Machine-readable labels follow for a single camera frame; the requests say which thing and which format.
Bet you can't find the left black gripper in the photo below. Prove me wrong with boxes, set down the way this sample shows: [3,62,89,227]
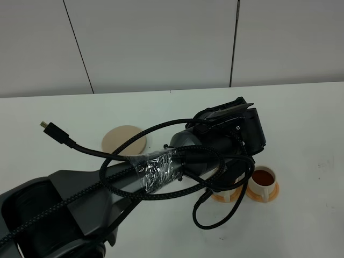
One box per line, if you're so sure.
[188,97,266,185]

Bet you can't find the orange cup saucer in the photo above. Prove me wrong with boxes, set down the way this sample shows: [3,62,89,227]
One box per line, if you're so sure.
[246,181,280,203]
[211,185,243,203]

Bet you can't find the loose black usb cable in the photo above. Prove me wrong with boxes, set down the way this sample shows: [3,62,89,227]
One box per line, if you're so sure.
[40,121,173,167]

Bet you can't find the right white teacup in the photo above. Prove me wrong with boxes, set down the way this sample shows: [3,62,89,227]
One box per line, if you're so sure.
[248,166,277,186]

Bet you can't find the beige round teapot coaster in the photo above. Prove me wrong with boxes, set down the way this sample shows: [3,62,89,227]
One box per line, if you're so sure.
[101,125,147,156]

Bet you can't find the right orange cup saucer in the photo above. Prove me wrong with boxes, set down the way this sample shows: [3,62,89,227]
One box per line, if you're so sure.
[246,181,280,203]

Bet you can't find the white teacup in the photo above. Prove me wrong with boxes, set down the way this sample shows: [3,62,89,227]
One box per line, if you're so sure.
[212,178,242,203]
[248,166,277,186]

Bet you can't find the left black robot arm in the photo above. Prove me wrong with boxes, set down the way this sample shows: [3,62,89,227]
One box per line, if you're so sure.
[1,97,266,257]

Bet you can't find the left white teacup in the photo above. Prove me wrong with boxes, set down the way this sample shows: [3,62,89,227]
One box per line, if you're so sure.
[212,178,242,203]

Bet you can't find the left orange cup saucer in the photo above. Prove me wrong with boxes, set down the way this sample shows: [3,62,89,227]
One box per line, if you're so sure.
[211,185,243,203]

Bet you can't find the black braided camera cable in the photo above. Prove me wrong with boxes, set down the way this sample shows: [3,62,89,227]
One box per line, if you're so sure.
[0,117,255,242]

